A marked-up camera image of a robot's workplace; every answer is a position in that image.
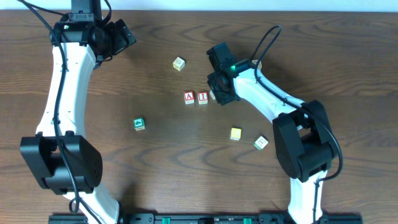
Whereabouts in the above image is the red letter A block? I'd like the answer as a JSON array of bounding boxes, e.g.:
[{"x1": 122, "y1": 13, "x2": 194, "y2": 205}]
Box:
[{"x1": 183, "y1": 91, "x2": 195, "y2": 105}]

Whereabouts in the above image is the yellow O wooden block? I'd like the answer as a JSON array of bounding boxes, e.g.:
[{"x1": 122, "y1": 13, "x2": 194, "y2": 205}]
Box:
[{"x1": 172, "y1": 57, "x2": 185, "y2": 72}]

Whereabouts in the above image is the red letter I block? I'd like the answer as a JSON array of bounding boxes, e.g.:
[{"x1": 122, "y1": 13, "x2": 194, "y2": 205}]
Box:
[{"x1": 198, "y1": 91, "x2": 208, "y2": 105}]

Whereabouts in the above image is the green R wooden block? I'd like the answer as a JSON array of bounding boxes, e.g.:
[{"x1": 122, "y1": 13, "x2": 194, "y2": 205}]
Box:
[{"x1": 254, "y1": 136, "x2": 269, "y2": 151}]

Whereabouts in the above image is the blue number 2 block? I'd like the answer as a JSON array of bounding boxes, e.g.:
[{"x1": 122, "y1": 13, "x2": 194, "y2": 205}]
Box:
[{"x1": 209, "y1": 90, "x2": 216, "y2": 100}]

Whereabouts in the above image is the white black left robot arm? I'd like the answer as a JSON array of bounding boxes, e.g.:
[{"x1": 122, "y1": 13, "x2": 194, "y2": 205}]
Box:
[{"x1": 20, "y1": 0, "x2": 136, "y2": 223}]

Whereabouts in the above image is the plain picture wooden block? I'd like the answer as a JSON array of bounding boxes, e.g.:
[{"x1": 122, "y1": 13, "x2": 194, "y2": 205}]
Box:
[{"x1": 251, "y1": 60, "x2": 262, "y2": 70}]

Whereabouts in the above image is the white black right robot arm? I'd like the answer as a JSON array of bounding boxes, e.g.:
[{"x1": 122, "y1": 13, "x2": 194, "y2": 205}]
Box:
[{"x1": 206, "y1": 43, "x2": 342, "y2": 223}]

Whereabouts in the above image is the green picture wooden block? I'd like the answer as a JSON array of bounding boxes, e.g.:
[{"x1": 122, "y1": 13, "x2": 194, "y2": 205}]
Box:
[{"x1": 133, "y1": 118, "x2": 146, "y2": 131}]

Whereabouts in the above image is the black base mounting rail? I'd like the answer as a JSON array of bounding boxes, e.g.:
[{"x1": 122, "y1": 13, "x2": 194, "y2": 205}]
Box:
[{"x1": 47, "y1": 212, "x2": 364, "y2": 224}]

